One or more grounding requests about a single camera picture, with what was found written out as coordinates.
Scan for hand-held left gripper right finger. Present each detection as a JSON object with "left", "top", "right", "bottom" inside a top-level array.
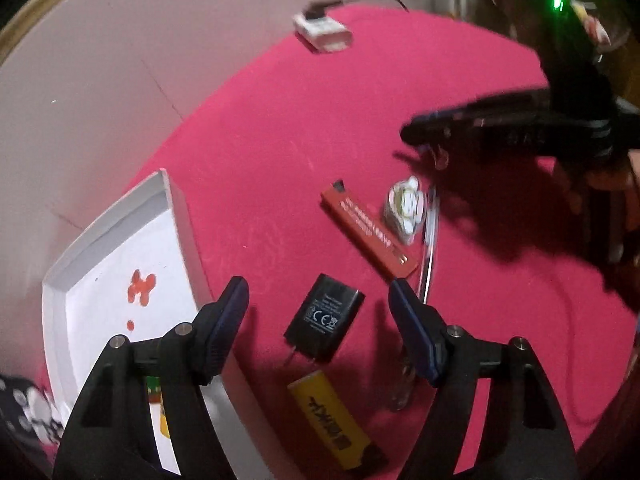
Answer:
[{"left": 389, "top": 278, "right": 581, "bottom": 480}]

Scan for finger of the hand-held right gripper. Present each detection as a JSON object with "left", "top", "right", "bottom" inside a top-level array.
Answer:
[
  {"left": 400, "top": 119, "right": 551, "bottom": 157},
  {"left": 414, "top": 87, "right": 551, "bottom": 122}
]

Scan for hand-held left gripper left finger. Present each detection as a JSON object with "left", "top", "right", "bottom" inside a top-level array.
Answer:
[{"left": 52, "top": 276, "right": 250, "bottom": 480}]

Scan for black power adapter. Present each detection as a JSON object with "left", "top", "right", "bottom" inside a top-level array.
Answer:
[{"left": 282, "top": 273, "right": 366, "bottom": 367}]

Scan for white cardboard box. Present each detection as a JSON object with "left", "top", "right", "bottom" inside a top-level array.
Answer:
[{"left": 41, "top": 169, "right": 301, "bottom": 480}]

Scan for person's right hand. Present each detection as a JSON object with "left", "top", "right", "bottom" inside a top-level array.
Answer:
[{"left": 584, "top": 154, "right": 640, "bottom": 194}]

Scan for wooden door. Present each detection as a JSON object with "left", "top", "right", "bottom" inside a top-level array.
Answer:
[{"left": 607, "top": 20, "right": 640, "bottom": 116}]

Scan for stuffed toy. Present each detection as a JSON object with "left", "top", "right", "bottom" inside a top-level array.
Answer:
[{"left": 570, "top": 0, "right": 612, "bottom": 46}]

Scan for clear ballpoint pen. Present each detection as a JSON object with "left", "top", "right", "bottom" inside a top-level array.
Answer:
[{"left": 390, "top": 185, "right": 441, "bottom": 411}]

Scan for white cartoon charm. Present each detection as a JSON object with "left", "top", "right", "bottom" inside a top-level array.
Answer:
[{"left": 382, "top": 176, "right": 426, "bottom": 246}]

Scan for red flat lighter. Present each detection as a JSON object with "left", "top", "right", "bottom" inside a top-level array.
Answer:
[{"left": 320, "top": 180, "right": 420, "bottom": 277}]

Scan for yellow lighter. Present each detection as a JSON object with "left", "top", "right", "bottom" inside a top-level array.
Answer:
[{"left": 286, "top": 371, "right": 390, "bottom": 471}]

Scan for dark floral fabric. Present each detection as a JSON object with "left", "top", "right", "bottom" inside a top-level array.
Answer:
[{"left": 0, "top": 375, "right": 68, "bottom": 480}]

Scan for white wall charger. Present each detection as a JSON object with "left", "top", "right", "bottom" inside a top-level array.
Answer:
[{"left": 292, "top": 10, "right": 353, "bottom": 55}]

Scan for golden curved rail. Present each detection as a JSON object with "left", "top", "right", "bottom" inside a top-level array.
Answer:
[{"left": 0, "top": 0, "right": 128, "bottom": 68}]

